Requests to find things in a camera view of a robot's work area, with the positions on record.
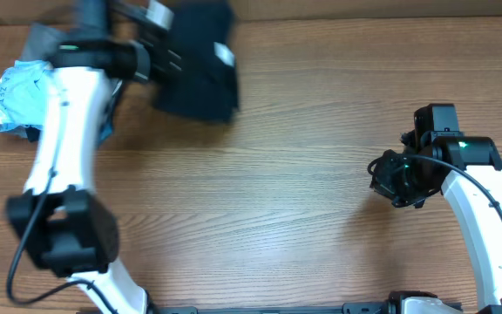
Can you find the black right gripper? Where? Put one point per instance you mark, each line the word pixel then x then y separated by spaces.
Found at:
pixel 384 186

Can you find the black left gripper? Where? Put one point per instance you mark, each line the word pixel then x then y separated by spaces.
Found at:
pixel 160 49

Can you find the black t-shirt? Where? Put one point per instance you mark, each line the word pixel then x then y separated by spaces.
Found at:
pixel 206 88

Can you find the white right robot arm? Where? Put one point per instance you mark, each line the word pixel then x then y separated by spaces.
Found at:
pixel 467 172

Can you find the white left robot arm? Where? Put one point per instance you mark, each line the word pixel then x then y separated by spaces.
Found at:
pixel 61 224

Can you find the grey folded garment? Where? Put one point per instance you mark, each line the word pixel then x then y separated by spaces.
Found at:
pixel 42 41

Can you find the light blue shirt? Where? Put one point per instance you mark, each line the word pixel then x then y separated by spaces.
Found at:
pixel 24 91

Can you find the black garment in pile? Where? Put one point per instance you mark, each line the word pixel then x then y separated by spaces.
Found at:
pixel 32 134

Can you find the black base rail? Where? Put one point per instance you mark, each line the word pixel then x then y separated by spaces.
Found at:
pixel 348 308

